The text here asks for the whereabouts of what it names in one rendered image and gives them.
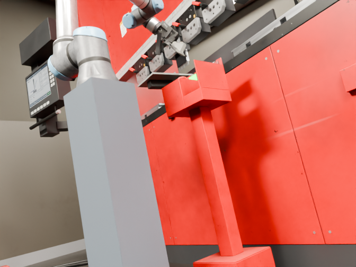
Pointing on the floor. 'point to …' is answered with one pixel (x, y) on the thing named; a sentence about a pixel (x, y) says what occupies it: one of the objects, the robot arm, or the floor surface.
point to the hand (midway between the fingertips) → (183, 55)
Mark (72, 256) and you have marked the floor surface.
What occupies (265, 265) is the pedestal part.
